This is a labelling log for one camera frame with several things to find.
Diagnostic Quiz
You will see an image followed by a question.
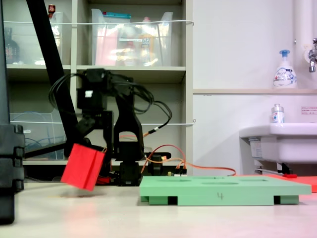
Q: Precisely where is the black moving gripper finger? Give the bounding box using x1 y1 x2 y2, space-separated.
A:
74 116 97 145

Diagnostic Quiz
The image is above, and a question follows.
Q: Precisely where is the beige shelf unit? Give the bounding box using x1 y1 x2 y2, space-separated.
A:
0 0 194 183

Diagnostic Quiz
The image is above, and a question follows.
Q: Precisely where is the orange cable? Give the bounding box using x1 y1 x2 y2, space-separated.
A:
118 128 236 177

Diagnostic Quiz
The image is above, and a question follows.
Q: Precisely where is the large clear plastic bin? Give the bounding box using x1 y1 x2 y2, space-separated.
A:
91 8 174 67

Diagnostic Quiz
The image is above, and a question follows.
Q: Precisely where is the orange-label bottle pink cap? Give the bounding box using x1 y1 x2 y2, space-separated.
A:
138 16 156 66

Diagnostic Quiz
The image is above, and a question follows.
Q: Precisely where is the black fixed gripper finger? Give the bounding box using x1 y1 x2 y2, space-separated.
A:
103 128 114 162

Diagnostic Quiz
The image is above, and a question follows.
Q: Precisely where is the black table clamp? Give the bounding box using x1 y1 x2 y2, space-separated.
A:
148 153 171 178

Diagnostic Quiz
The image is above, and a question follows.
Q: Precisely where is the red wire bundle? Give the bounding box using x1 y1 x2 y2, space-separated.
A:
95 173 112 185

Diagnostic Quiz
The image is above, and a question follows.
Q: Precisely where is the black cable bundle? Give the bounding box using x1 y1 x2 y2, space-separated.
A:
48 73 173 131

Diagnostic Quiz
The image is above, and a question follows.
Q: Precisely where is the clear bin with cables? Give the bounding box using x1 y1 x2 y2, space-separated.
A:
9 104 69 161

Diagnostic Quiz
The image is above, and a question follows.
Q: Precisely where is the red cross columnar block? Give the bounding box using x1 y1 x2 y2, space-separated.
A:
60 143 106 191

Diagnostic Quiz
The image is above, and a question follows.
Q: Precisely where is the notched black stack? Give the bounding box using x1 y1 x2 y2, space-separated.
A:
0 123 25 225

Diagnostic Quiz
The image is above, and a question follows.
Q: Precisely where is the red-print wall sticker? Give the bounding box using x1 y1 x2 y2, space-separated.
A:
301 106 317 116

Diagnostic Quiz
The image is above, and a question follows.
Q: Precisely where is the white blue soap dispenser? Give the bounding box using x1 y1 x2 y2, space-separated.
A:
273 49 298 89

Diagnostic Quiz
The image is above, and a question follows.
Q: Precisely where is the blue-topped zip bag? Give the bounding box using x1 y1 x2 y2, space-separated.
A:
103 11 131 24

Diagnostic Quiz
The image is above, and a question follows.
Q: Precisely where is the dark grey upright panel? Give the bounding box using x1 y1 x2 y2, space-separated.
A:
0 0 10 124

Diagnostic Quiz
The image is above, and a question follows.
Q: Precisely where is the green shape-hole board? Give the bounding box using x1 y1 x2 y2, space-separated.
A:
139 175 312 206

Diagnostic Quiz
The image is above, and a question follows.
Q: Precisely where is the white ceramic sink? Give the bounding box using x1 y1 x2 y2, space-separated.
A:
239 122 317 174

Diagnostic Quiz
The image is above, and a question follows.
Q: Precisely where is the dark glass bottle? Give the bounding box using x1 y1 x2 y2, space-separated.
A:
3 27 20 64

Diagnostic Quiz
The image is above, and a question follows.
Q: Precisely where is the clear bin with bottles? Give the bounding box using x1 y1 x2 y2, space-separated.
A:
3 11 64 65

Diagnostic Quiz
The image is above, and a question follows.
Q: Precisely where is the small clear sanitizer bottle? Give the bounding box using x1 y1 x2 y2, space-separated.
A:
271 103 285 124

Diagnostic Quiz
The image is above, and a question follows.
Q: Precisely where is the metal water faucet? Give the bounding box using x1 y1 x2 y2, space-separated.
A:
303 38 317 73

